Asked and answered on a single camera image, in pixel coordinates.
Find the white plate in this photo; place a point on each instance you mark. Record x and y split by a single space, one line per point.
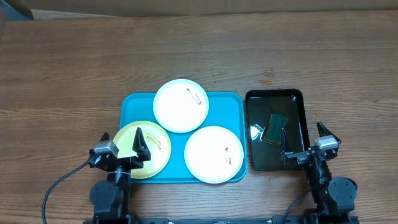
213 154
181 105

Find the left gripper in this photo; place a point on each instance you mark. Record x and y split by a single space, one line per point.
142 152

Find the teal plastic tray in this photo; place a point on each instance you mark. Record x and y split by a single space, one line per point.
226 110

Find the yellow plate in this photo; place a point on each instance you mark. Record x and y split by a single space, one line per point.
157 140

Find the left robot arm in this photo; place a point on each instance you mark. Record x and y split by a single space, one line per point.
110 197

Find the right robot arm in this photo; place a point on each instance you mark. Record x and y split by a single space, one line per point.
333 196

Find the green yellow sponge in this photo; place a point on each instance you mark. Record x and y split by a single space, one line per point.
272 133

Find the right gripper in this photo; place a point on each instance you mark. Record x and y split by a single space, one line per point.
301 158

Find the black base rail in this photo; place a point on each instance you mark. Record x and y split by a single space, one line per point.
278 219

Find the black water tray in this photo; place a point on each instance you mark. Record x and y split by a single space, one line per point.
260 104

